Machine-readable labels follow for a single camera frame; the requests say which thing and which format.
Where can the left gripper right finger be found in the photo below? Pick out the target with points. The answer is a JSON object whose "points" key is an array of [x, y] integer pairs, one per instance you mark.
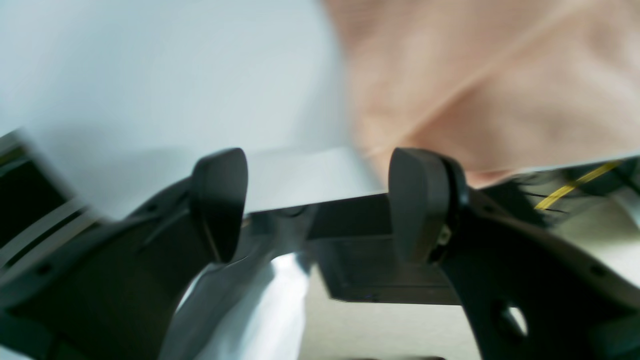
{"points": [[527, 294]]}

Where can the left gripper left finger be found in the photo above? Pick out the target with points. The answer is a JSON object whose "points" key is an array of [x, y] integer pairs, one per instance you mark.
{"points": [[148, 287]]}

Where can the peach t-shirt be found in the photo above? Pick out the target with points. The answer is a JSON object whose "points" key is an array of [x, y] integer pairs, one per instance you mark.
{"points": [[502, 86]]}

